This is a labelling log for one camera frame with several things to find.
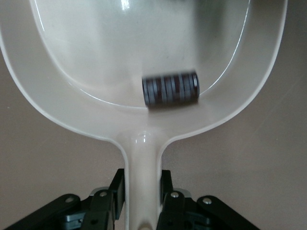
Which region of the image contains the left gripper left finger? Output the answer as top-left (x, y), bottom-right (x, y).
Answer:
top-left (83, 168), bottom-right (126, 230)

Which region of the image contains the dark cylindrical capacitor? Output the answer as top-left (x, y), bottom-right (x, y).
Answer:
top-left (141, 69), bottom-right (201, 112)

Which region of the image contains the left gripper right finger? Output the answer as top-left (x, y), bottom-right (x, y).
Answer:
top-left (157, 169), bottom-right (198, 230)

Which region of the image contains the beige plastic dustpan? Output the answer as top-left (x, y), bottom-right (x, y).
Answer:
top-left (0, 0), bottom-right (288, 230)

